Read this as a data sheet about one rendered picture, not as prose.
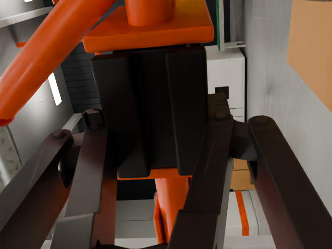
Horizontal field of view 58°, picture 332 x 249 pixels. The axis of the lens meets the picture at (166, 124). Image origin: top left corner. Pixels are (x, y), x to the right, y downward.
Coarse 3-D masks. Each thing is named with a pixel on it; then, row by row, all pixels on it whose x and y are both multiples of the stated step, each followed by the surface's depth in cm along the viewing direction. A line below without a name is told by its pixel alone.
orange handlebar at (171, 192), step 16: (128, 0) 14; (144, 0) 13; (160, 0) 13; (128, 16) 14; (144, 16) 14; (160, 16) 14; (160, 192) 19; (176, 192) 19; (160, 208) 21; (176, 208) 20; (160, 224) 21; (160, 240) 21
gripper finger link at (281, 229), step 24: (264, 120) 14; (264, 144) 12; (288, 144) 12; (264, 168) 11; (288, 168) 11; (264, 192) 12; (288, 192) 10; (312, 192) 10; (288, 216) 9; (312, 216) 9; (288, 240) 9; (312, 240) 8
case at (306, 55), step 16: (304, 0) 29; (304, 16) 29; (320, 16) 25; (304, 32) 29; (320, 32) 26; (288, 48) 35; (304, 48) 30; (320, 48) 26; (304, 64) 30; (320, 64) 26; (304, 80) 30; (320, 80) 26; (320, 96) 26
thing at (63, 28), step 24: (72, 0) 15; (96, 0) 15; (48, 24) 16; (72, 24) 16; (24, 48) 17; (48, 48) 17; (72, 48) 17; (24, 72) 18; (48, 72) 18; (0, 96) 19; (24, 96) 19; (0, 120) 20
